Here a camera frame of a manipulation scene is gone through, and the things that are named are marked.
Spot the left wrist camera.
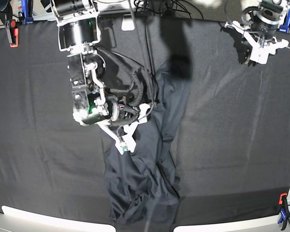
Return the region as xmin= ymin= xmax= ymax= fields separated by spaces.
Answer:
xmin=250 ymin=47 xmax=269 ymax=65

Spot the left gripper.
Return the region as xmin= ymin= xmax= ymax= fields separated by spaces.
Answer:
xmin=224 ymin=21 xmax=289 ymax=64

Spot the dark navy t-shirt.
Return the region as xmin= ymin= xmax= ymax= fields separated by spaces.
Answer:
xmin=102 ymin=57 xmax=191 ymax=225

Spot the black table cloth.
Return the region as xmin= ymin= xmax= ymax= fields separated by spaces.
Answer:
xmin=0 ymin=16 xmax=290 ymax=232

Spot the orange blue clamp near right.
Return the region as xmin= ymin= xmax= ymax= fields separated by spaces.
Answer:
xmin=277 ymin=193 xmax=290 ymax=231

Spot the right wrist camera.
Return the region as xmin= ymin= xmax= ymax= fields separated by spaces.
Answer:
xmin=115 ymin=135 xmax=136 ymax=155

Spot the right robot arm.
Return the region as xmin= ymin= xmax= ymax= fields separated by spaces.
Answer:
xmin=50 ymin=0 xmax=150 ymax=128

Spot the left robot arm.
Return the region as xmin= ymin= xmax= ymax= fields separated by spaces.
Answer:
xmin=224 ymin=0 xmax=290 ymax=65

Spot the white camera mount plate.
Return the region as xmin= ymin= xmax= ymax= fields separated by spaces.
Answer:
xmin=121 ymin=14 xmax=135 ymax=31

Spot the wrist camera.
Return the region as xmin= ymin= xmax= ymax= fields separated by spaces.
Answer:
xmin=115 ymin=135 xmax=136 ymax=155
xmin=250 ymin=47 xmax=269 ymax=65

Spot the orange clamp far left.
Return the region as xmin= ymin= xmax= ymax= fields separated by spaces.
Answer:
xmin=5 ymin=19 xmax=19 ymax=48

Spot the blue clamp top left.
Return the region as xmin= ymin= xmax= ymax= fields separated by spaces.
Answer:
xmin=17 ymin=0 xmax=34 ymax=25

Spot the blue clamp top right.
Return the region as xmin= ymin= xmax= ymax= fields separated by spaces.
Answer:
xmin=279 ymin=7 xmax=290 ymax=33

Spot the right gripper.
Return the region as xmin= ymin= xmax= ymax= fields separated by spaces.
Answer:
xmin=87 ymin=93 xmax=149 ymax=128

